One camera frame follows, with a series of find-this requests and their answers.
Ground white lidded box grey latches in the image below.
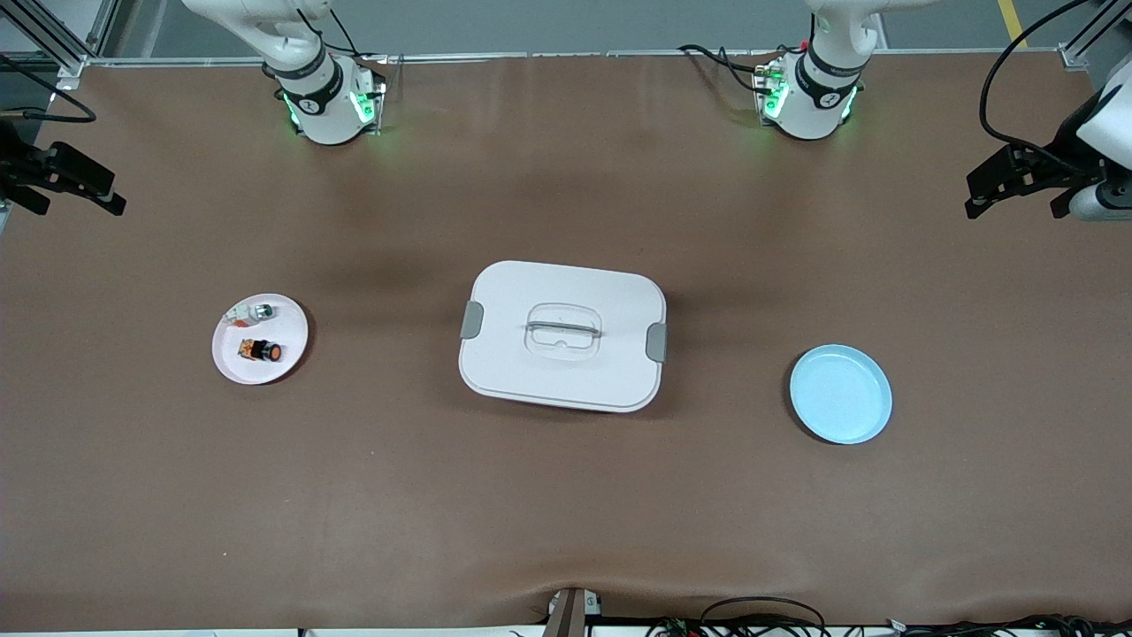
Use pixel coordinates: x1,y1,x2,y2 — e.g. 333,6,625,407
458,260,669,414

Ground pink round plate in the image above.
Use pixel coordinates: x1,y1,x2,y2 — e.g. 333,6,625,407
211,293,310,386

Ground light blue round plate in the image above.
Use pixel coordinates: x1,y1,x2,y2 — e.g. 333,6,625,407
789,344,893,445

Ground brown table cover mat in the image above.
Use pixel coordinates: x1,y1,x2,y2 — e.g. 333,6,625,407
0,51,1132,631

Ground aluminium frame profile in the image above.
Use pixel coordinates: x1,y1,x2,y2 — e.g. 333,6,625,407
0,0,120,89
1057,0,1132,72

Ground black left arm base cable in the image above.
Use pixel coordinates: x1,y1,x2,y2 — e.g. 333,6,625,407
678,44,784,94

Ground black cable bundle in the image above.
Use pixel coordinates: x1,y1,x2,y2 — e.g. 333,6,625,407
884,613,1132,637

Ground black looped cable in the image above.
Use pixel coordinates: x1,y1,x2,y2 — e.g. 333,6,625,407
699,597,828,637

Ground brown camera mount post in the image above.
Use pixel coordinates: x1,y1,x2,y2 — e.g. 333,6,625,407
544,587,604,637

